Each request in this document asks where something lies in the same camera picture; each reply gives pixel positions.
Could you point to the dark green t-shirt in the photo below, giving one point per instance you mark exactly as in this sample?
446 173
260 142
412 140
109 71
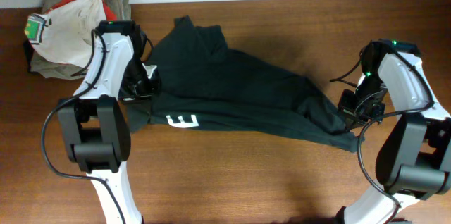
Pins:
205 85

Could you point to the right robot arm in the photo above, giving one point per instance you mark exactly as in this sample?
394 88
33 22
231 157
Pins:
414 162

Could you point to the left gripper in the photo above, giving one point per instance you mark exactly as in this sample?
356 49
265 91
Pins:
153 87

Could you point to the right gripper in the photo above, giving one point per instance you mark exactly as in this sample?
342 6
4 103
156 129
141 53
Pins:
352 117

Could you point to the white t-shirt with print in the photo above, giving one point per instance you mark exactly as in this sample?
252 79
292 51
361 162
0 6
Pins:
63 35

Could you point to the olive grey folded garment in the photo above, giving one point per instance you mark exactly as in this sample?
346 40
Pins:
38 65

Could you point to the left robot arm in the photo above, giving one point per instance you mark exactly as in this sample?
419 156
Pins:
95 133

